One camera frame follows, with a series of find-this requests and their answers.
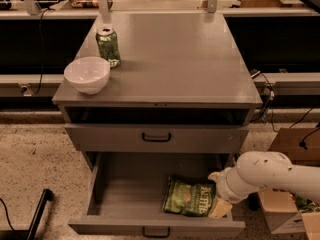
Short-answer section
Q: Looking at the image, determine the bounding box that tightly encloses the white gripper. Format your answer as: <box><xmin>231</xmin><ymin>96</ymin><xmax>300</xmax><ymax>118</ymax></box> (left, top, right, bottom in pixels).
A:
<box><xmin>208</xmin><ymin>167</ymin><xmax>248</xmax><ymax>218</ymax></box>

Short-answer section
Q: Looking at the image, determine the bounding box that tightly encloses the green jalapeno chip bag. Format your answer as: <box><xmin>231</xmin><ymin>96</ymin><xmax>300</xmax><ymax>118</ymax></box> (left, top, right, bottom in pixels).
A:
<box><xmin>162</xmin><ymin>177</ymin><xmax>216</xmax><ymax>217</ymax></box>

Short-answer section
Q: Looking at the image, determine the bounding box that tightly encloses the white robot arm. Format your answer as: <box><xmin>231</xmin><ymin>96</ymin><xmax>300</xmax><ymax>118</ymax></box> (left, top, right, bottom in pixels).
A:
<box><xmin>208</xmin><ymin>151</ymin><xmax>320</xmax><ymax>211</ymax></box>

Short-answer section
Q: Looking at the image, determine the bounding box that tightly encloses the open grey middle drawer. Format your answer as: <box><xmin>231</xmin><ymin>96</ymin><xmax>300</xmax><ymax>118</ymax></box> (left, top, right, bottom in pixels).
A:
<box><xmin>69</xmin><ymin>153</ymin><xmax>245</xmax><ymax>239</ymax></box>

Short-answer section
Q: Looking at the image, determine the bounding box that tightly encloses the grey drawer cabinet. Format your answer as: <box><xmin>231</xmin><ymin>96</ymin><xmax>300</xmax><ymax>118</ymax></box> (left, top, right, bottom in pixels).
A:
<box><xmin>53</xmin><ymin>12</ymin><xmax>261</xmax><ymax>165</ymax></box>

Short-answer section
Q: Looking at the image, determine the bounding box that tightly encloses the closed grey top drawer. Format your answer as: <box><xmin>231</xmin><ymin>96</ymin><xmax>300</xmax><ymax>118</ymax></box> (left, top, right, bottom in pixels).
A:
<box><xmin>65</xmin><ymin>123</ymin><xmax>248</xmax><ymax>153</ymax></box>

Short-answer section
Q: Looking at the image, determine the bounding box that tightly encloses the cardboard box with snacks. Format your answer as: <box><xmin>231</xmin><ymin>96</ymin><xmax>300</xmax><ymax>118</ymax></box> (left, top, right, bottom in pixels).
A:
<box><xmin>258</xmin><ymin>128</ymin><xmax>320</xmax><ymax>240</ymax></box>

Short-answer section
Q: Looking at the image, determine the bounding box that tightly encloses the white bowl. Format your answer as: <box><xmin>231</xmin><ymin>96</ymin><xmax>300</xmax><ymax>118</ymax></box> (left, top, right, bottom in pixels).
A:
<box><xmin>64</xmin><ymin>57</ymin><xmax>110</xmax><ymax>94</ymax></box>

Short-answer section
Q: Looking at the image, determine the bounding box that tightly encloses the green soda can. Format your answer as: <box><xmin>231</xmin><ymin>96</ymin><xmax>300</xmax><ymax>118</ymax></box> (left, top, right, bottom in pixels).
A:
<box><xmin>96</xmin><ymin>27</ymin><xmax>121</xmax><ymax>68</ymax></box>

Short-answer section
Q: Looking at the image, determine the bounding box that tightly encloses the black metal leg left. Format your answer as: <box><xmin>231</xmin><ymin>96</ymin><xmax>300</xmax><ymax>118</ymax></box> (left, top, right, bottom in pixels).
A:
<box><xmin>0</xmin><ymin>189</ymin><xmax>54</xmax><ymax>240</ymax></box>

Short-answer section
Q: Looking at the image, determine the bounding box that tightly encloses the black cables right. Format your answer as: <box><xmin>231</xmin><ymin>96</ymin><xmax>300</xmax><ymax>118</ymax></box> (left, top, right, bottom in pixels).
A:
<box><xmin>249</xmin><ymin>68</ymin><xmax>278</xmax><ymax>133</ymax></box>

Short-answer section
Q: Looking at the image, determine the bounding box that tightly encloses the black cable left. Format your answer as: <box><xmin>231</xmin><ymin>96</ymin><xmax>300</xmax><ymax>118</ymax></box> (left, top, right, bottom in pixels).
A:
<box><xmin>32</xmin><ymin>7</ymin><xmax>56</xmax><ymax>97</ymax></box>

